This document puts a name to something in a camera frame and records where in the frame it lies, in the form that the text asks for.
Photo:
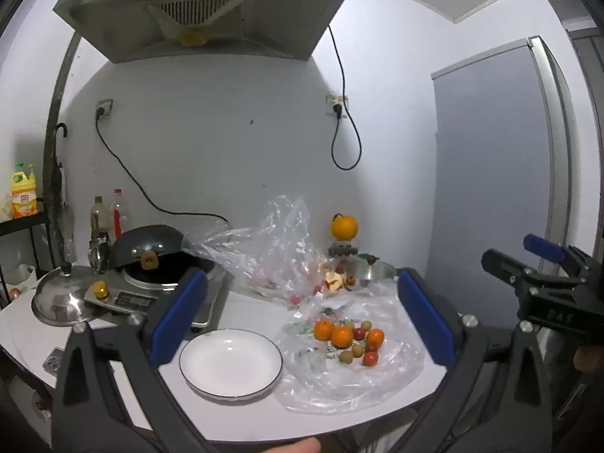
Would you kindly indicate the clear crumpled plastic bag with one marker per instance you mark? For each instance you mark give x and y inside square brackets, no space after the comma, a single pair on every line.
[278,245]

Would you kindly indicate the black umbrella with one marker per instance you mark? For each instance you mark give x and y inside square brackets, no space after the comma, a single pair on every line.
[60,184]

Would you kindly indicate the small glass cup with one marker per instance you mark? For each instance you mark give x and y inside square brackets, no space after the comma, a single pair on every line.
[99,255]

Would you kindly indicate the grey refrigerator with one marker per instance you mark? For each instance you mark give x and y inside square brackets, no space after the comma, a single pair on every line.
[490,160]

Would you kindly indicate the steel pot lid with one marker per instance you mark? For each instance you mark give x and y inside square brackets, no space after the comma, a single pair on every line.
[61,297]

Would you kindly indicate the grey vertical pipe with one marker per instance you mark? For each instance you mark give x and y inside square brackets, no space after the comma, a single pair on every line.
[49,151]

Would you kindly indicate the steel range hood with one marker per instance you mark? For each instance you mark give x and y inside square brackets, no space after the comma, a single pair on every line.
[212,33]

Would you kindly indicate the brown oil bottle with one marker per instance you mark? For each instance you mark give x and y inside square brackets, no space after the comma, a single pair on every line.
[99,222]

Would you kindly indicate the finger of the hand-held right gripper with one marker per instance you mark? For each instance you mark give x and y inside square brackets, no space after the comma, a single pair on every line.
[500,264]
[542,246]

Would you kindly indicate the yellow detergent bottle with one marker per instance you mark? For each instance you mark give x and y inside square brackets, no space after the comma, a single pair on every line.
[23,198]

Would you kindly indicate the printed plastic bag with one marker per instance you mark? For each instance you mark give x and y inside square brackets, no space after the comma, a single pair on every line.
[330,387]

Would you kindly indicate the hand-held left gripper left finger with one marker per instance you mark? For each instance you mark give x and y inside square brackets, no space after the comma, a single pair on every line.
[177,318]

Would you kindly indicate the black metal rack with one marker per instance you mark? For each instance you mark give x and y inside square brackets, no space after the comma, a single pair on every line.
[23,225]

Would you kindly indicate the white plate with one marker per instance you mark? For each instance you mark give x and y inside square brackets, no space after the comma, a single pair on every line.
[231,363]

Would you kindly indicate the person's left hand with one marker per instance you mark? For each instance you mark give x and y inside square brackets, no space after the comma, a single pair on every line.
[292,447]

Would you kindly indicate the steel stove with brass knobs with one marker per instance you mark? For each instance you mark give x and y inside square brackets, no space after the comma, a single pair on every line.
[141,299]

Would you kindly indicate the grey socket box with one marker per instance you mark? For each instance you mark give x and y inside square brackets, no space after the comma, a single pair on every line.
[54,362]

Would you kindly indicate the small orange tangerine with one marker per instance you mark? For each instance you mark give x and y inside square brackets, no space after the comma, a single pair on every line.
[323,329]
[375,336]
[341,337]

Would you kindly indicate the white wall socket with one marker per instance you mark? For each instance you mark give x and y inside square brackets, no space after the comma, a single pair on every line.
[107,104]
[330,100]

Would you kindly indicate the large orange with stem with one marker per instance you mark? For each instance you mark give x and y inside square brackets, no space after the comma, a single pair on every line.
[344,228]

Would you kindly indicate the clear box of dark fruits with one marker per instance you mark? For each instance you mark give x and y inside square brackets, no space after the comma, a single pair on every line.
[343,249]

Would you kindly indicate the red-capped bottle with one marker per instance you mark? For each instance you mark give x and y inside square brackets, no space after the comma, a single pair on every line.
[118,217]

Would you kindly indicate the red cherry tomato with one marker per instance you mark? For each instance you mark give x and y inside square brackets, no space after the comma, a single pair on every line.
[370,359]
[372,347]
[359,333]

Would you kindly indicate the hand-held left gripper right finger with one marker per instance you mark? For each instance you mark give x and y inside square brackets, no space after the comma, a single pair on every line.
[427,318]

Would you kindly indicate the pile of fruit peels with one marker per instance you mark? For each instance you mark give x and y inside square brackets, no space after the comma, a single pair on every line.
[335,281]

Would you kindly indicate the person's right hand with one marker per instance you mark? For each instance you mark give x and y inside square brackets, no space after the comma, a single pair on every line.
[589,358]

